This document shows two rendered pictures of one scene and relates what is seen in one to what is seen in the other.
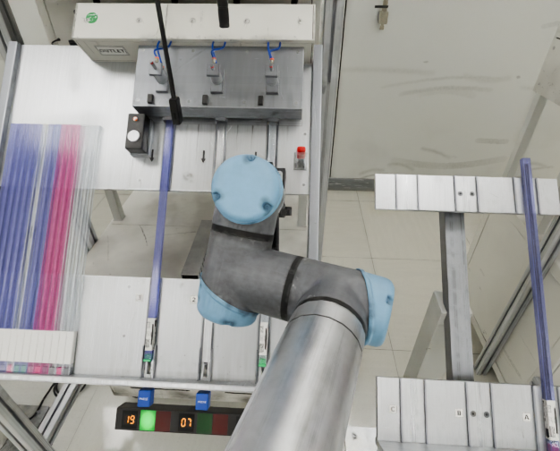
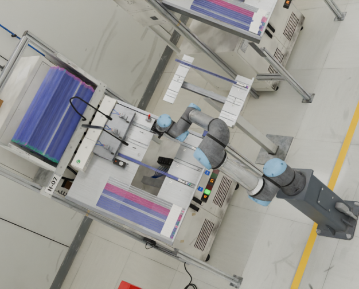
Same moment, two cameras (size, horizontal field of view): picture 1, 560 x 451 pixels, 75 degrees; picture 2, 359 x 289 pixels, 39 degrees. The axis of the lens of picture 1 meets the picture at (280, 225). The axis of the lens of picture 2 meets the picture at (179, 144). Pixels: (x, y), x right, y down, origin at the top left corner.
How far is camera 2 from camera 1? 2.48 m
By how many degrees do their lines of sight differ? 16
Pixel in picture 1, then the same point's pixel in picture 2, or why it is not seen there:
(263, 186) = (166, 116)
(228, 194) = (165, 122)
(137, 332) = (180, 186)
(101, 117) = (106, 175)
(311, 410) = (200, 114)
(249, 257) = (176, 125)
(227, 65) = (112, 127)
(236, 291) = (182, 129)
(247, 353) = not seen: hidden behind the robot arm
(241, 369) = not seen: hidden behind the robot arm
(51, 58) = (77, 186)
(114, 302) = (169, 190)
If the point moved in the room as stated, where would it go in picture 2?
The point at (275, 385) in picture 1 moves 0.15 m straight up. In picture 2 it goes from (196, 119) to (178, 105)
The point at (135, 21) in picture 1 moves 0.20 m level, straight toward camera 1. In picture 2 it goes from (86, 148) to (108, 140)
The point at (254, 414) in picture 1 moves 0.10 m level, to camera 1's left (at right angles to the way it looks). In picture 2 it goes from (198, 121) to (191, 137)
